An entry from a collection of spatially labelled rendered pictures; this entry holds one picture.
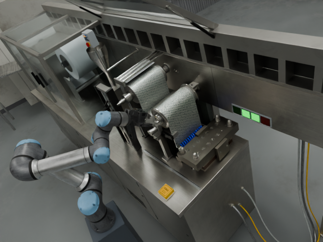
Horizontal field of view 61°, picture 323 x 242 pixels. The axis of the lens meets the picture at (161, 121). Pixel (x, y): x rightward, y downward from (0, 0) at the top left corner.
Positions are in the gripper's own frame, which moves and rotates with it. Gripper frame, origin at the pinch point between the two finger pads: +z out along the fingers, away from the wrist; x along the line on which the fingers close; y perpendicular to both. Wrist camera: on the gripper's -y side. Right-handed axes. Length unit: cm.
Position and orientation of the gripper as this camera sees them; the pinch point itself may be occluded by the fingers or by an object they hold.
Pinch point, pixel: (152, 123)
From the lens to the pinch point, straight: 155.9
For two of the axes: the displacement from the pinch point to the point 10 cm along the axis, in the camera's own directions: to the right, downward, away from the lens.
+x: -6.5, -3.4, 6.8
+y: 2.4, -9.4, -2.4
